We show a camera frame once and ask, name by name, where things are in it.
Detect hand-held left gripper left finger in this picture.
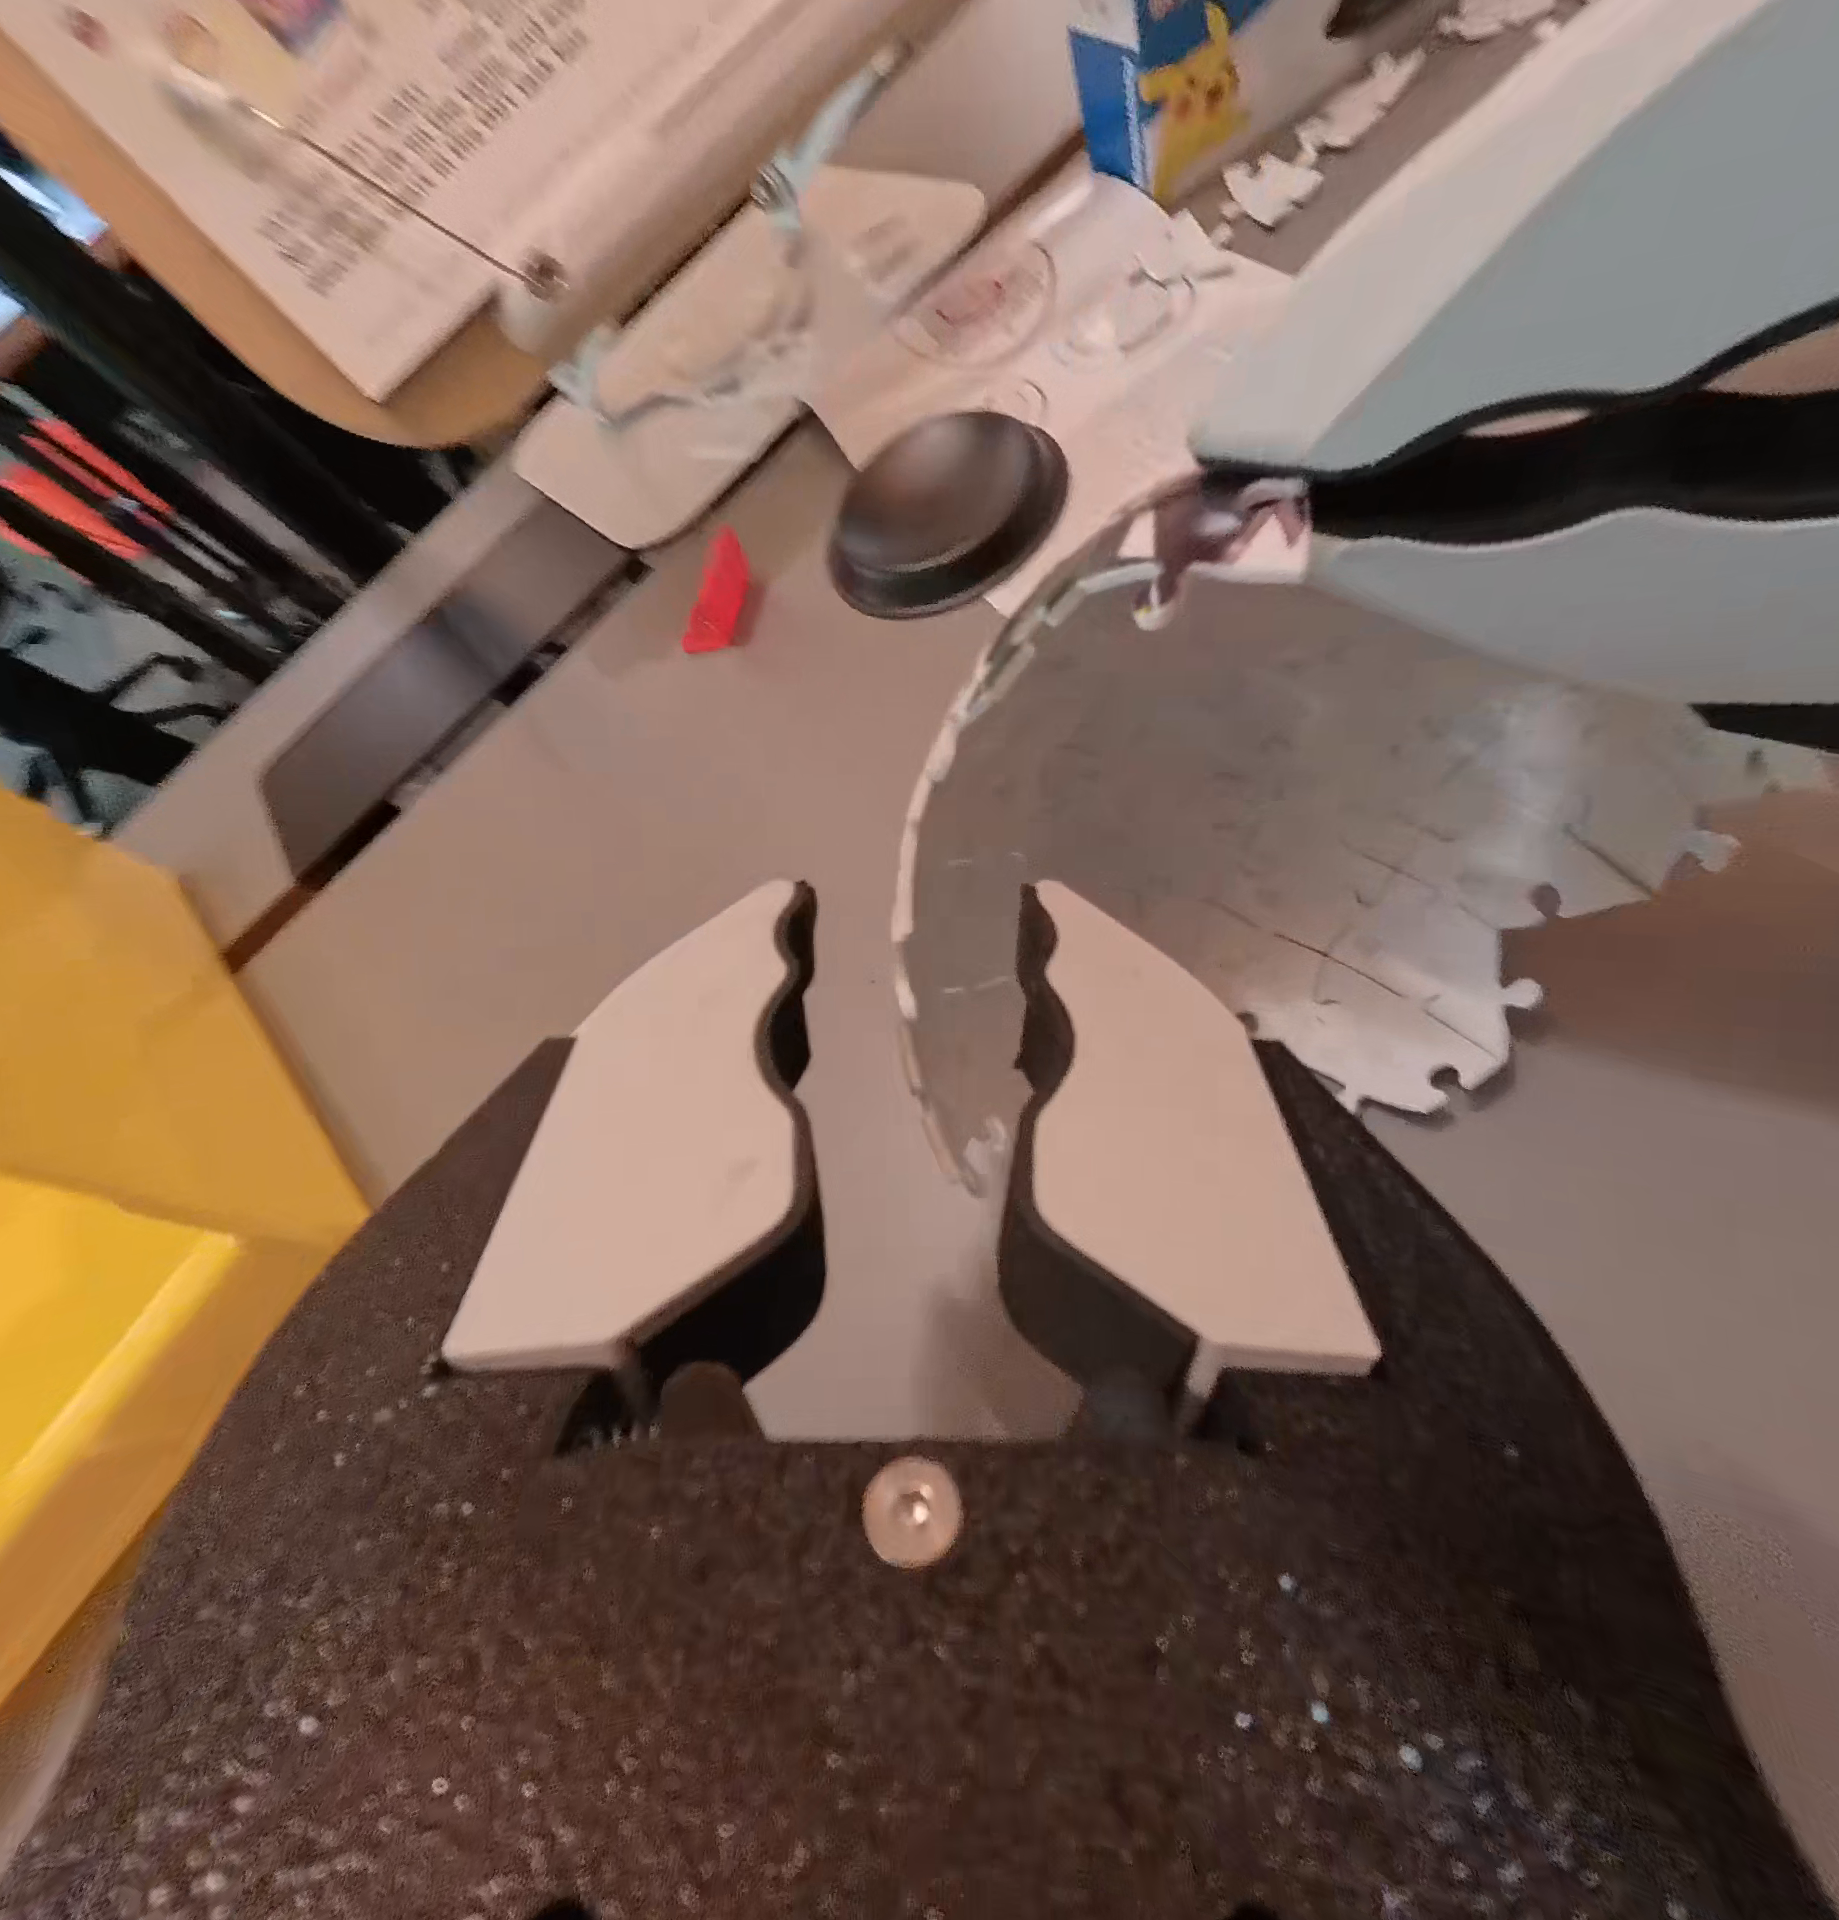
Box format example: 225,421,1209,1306
438,882,830,1406

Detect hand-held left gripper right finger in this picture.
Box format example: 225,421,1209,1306
999,882,1381,1429

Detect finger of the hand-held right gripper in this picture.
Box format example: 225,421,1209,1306
1305,486,1839,713
1191,0,1839,498

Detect puzzle pieces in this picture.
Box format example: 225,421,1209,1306
1128,0,1588,287

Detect partly built puzzle ball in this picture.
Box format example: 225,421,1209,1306
891,477,1839,1195

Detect blue puzzle box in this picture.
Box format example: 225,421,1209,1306
1064,0,1270,206

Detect black round ball stand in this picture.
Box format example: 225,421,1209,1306
830,405,1069,624

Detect folded paper instruction leaflet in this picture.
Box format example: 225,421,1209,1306
806,188,1313,507

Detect yellow plastic bin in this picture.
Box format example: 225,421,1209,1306
0,767,372,1759

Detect small red plastic block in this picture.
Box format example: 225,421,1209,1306
680,522,762,656

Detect white stand base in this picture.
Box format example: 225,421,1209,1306
511,167,990,552

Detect instruction sheet on board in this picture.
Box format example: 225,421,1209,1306
0,0,922,446

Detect clear acrylic holder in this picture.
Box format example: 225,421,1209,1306
549,198,833,430

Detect printed instruction sheet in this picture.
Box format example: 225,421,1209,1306
3,0,922,404

